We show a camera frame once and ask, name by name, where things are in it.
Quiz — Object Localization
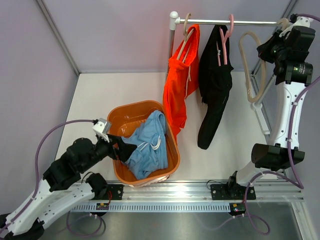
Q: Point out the beige wooden hanger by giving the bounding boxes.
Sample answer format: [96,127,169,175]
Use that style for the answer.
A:
[176,12,194,60]

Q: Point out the orange shorts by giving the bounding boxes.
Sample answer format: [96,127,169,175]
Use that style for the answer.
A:
[162,24,201,139]

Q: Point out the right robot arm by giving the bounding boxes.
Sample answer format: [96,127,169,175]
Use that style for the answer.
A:
[223,25,316,200]

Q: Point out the pink hanger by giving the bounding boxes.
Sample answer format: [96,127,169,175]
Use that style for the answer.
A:
[216,13,234,67]

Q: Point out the orange plastic basket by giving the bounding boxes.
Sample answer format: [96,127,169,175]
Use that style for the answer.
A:
[107,100,181,188]

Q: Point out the light blue shorts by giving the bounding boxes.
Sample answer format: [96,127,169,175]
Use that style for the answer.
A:
[122,110,169,180]

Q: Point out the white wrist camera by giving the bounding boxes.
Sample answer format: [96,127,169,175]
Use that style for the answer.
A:
[279,14,313,38]
[92,118,112,143]

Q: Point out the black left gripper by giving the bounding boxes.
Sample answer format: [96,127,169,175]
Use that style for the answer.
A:
[80,132,137,173]

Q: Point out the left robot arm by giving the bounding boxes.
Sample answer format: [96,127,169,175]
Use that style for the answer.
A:
[0,135,137,240]

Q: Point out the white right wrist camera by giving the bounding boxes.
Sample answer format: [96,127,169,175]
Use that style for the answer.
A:
[279,14,313,38]

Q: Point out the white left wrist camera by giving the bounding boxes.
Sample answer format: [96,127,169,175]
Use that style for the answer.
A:
[92,118,112,143]

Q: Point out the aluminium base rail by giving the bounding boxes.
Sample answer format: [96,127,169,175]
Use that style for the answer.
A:
[72,179,305,203]

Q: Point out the white slotted cable duct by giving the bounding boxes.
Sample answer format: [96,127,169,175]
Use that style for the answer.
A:
[71,202,231,213]

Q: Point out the black shorts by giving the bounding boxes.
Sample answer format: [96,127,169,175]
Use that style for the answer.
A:
[197,25,234,150]

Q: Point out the metal clothes rack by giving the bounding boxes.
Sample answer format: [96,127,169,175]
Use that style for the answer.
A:
[166,11,281,136]

